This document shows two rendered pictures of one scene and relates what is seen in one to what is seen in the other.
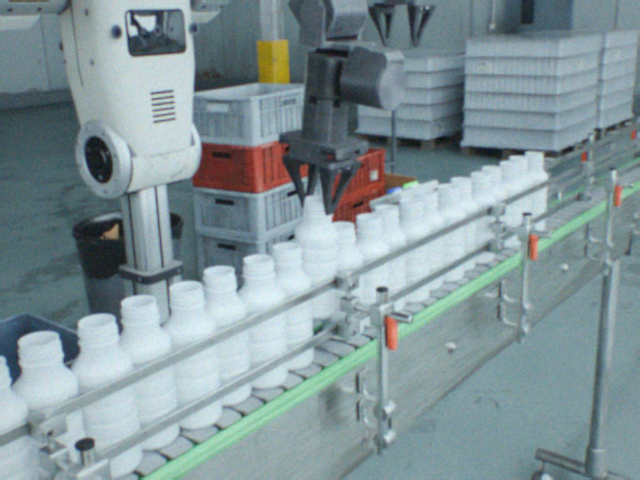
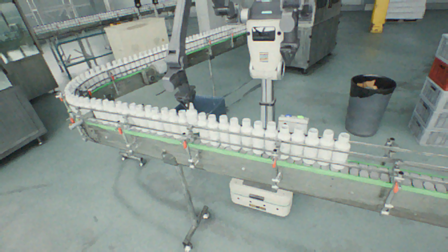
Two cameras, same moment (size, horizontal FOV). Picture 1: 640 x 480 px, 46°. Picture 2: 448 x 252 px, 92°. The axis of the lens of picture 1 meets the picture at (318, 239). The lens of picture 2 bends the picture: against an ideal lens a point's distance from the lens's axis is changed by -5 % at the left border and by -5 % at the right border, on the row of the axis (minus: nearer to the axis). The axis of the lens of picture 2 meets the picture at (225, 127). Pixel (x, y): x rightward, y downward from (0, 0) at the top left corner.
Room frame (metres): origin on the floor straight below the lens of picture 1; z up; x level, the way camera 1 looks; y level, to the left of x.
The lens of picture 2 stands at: (0.93, -1.03, 1.73)
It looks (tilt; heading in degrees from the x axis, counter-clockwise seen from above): 33 degrees down; 78
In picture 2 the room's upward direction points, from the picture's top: 7 degrees counter-clockwise
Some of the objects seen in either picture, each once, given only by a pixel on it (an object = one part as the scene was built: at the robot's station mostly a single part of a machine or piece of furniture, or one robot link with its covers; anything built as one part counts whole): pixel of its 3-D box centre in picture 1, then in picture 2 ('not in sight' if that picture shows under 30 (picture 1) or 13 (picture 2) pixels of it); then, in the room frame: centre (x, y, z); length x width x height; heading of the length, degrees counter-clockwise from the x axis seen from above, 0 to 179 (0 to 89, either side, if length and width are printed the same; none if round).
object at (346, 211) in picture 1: (330, 210); not in sight; (4.32, -0.08, 0.33); 0.61 x 0.41 x 0.22; 144
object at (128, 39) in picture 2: not in sight; (142, 50); (0.38, 4.41, 0.59); 1.10 x 0.62 x 1.18; 33
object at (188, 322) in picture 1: (191, 354); (159, 121); (0.78, 0.15, 1.08); 0.06 x 0.06 x 0.17
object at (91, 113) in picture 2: not in sight; (89, 131); (0.28, 0.46, 0.96); 0.23 x 0.10 x 0.27; 51
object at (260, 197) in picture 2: not in sight; (267, 169); (1.55, 0.36, 0.24); 0.68 x 0.53 x 0.41; 51
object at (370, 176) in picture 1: (330, 173); not in sight; (4.33, -0.08, 0.55); 0.61 x 0.41 x 0.22; 144
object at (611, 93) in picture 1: (578, 80); not in sight; (9.19, -3.19, 0.59); 1.25 x 1.03 x 1.17; 142
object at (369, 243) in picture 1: (369, 270); (213, 130); (1.06, -0.07, 1.08); 0.06 x 0.06 x 0.17
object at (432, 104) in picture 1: (421, 96); not in sight; (8.85, -1.25, 0.50); 1.23 x 1.05 x 1.00; 139
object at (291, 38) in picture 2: not in sight; (290, 35); (1.42, -0.16, 1.51); 0.10 x 0.07 x 0.07; 51
